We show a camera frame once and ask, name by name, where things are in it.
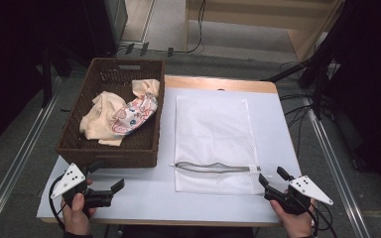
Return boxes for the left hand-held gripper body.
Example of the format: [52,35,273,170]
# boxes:
[50,162,115,216]

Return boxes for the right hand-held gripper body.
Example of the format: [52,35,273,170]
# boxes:
[263,175,334,216]

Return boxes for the brown wicker basket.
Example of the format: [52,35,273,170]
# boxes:
[55,58,166,169]

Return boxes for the cream printed garment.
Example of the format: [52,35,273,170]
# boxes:
[78,78,162,147]

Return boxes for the white mesh laundry bag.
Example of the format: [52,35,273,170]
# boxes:
[169,94,266,196]

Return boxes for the person's left hand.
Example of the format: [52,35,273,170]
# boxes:
[60,192,97,236]

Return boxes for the person's right hand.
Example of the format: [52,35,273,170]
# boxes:
[269,197,318,238]

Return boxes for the white table mat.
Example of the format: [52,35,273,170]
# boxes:
[36,87,303,224]

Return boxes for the black metal stand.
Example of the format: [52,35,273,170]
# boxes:
[260,0,361,120]

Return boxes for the light wooden shelf unit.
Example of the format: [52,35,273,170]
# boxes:
[183,0,345,62]

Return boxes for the dark cabinet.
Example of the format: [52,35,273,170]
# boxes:
[82,0,129,58]

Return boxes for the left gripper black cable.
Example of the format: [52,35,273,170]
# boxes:
[48,174,67,232]

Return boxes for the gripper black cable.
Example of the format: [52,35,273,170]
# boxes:
[306,197,339,238]
[48,174,67,232]

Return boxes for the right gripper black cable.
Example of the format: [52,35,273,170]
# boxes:
[306,197,339,238]

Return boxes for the metal floor rail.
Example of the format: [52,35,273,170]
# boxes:
[0,77,64,232]
[306,97,372,238]

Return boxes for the black floor cables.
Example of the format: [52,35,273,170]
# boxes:
[279,60,336,157]

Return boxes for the hanging black cable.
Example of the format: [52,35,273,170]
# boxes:
[173,0,207,55]

